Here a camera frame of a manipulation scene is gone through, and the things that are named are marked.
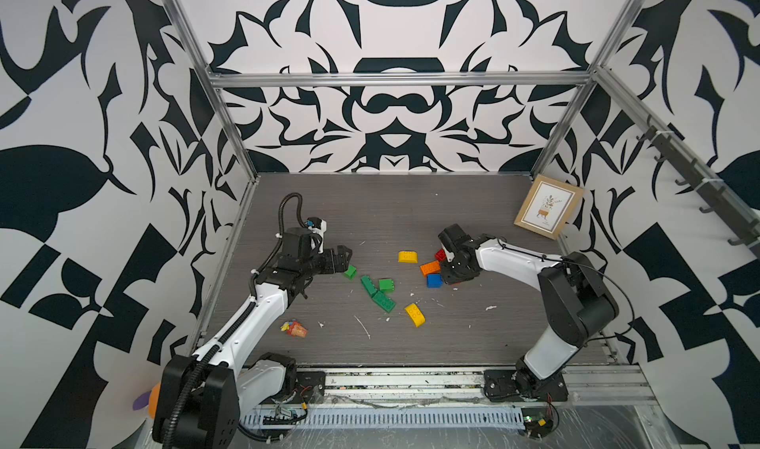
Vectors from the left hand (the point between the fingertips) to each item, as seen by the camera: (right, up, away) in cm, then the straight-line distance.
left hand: (333, 247), depth 85 cm
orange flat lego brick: (+29, -8, +9) cm, 31 cm away
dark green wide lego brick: (+15, -16, +2) cm, 22 cm away
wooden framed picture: (+69, +11, +15) cm, 71 cm away
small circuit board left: (-9, -37, -16) cm, 41 cm away
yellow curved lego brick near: (+23, -19, 0) cm, 30 cm away
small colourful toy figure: (-10, -21, -4) cm, 24 cm away
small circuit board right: (+50, -40, -14) cm, 66 cm away
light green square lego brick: (+15, -12, +4) cm, 20 cm away
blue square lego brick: (+30, -11, +6) cm, 32 cm away
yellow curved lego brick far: (+22, -5, +11) cm, 25 cm away
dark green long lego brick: (+10, -12, +4) cm, 16 cm away
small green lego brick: (+4, -9, +6) cm, 12 cm away
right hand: (+35, -8, +9) cm, 37 cm away
